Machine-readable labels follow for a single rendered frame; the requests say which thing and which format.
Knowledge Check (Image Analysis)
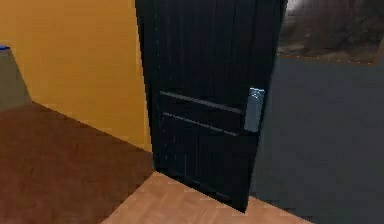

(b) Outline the black room door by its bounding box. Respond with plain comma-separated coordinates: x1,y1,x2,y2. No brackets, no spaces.
134,0,288,213

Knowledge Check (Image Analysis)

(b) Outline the framed landscape picture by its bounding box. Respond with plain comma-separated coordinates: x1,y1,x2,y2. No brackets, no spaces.
277,0,384,66

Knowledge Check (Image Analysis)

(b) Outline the grey cabinet with blue top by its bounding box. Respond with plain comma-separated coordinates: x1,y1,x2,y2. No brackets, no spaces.
0,44,33,113

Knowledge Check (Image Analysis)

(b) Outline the silver door handle plate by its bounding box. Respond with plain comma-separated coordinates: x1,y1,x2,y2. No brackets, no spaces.
243,87,266,133

